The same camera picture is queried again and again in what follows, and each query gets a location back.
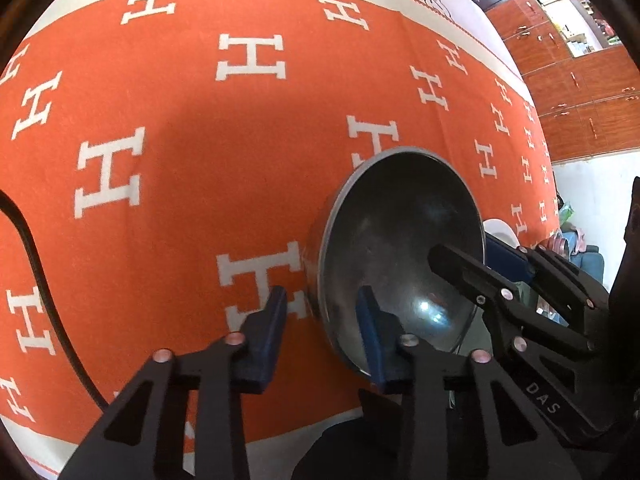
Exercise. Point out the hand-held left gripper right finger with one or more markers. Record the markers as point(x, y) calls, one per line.
point(372, 340)

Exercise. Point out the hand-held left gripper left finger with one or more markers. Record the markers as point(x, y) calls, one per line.
point(272, 330)

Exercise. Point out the orange patterned tablecloth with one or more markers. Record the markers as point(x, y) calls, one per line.
point(200, 135)

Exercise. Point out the small steel bowl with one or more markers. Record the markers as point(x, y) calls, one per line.
point(400, 220)

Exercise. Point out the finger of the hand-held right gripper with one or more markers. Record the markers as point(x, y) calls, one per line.
point(465, 267)
point(505, 257)

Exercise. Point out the wooden storage cabinet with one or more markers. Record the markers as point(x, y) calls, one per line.
point(575, 95)

